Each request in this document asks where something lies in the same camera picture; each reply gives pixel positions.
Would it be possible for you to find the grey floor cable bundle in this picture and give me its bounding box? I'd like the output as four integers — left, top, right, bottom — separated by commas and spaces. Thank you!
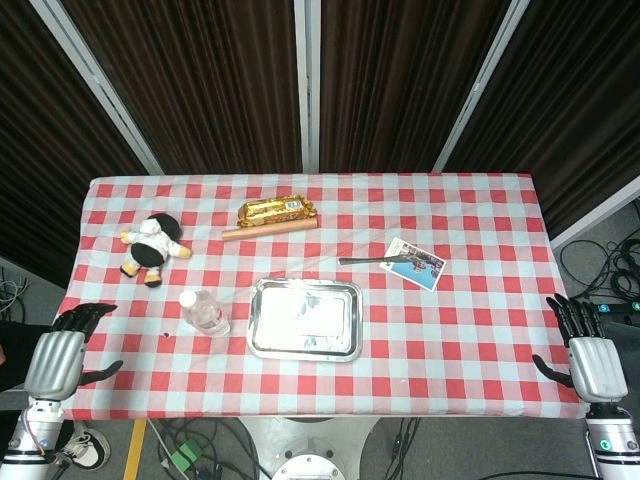
0, 267, 32, 315

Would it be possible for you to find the black handled table knife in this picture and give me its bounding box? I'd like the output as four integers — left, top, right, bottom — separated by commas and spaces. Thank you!
337, 252, 426, 267

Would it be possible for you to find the green box on floor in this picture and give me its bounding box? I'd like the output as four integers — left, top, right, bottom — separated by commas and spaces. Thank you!
169, 440, 204, 469

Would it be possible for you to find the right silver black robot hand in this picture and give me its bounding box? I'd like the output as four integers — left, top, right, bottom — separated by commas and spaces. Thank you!
531, 293, 629, 404

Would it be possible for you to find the red white checked tablecloth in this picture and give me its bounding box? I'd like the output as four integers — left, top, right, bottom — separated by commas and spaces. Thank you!
52, 172, 589, 421

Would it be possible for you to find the dark brown ribbed partition panel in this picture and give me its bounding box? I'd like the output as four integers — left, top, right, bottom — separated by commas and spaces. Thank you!
0, 0, 151, 289
318, 0, 501, 174
447, 0, 640, 226
59, 0, 304, 175

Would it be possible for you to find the person dark trouser leg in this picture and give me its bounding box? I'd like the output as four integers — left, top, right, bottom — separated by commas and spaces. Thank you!
0, 319, 51, 396

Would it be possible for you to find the white black sneaker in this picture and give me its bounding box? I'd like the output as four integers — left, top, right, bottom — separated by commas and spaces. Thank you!
52, 432, 111, 471

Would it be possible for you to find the gold foil snack package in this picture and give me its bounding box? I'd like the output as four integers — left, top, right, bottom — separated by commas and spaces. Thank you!
236, 196, 315, 226

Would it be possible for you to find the black power strip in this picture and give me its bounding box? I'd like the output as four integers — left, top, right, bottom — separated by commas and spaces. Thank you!
582, 298, 640, 317

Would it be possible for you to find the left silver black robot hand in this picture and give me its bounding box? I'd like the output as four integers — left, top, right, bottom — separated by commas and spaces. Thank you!
23, 301, 124, 402

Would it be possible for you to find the brown wooden rolling pin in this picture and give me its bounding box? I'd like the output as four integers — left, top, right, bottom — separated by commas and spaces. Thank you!
221, 215, 321, 242

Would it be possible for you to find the black white plush penguin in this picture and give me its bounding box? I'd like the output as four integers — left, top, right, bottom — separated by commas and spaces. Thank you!
119, 212, 194, 289

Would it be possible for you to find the stainless steel rectangular tray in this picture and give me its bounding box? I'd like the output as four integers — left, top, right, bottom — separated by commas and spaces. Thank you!
246, 277, 364, 363

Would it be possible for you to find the blue picture postcard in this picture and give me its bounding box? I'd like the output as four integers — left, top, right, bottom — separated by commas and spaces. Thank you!
379, 236, 447, 292

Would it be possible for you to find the transparent plastic water bottle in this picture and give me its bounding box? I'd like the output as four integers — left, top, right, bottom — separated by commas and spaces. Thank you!
178, 289, 232, 337

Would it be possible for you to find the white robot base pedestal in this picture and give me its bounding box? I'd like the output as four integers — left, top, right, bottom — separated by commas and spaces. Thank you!
234, 414, 381, 480

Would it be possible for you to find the black floor cable bundle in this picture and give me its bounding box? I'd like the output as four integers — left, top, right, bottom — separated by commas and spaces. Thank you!
557, 237, 640, 301
144, 418, 269, 480

